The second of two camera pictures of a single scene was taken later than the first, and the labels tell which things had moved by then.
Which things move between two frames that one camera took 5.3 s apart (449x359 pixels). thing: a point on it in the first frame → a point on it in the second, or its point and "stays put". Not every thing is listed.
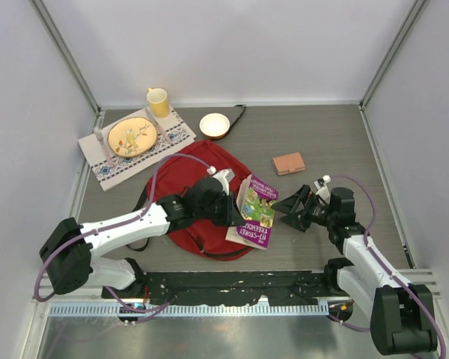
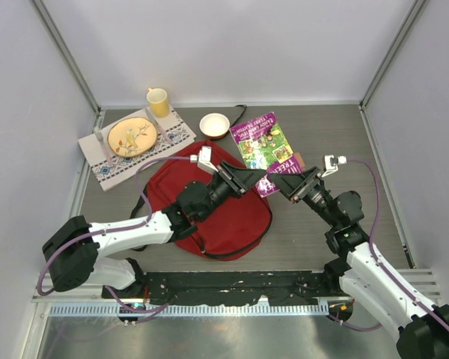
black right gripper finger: [299, 221] → [296, 185]
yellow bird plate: [132, 137] stays put
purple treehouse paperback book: [254, 201] → [263, 146]
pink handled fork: [99, 134] stays put
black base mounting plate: [231, 287] stays put
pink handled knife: [158, 126] stays put
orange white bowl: [215, 126] stays put
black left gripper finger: [235, 216] → [240, 178]
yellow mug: [159, 104] stays put
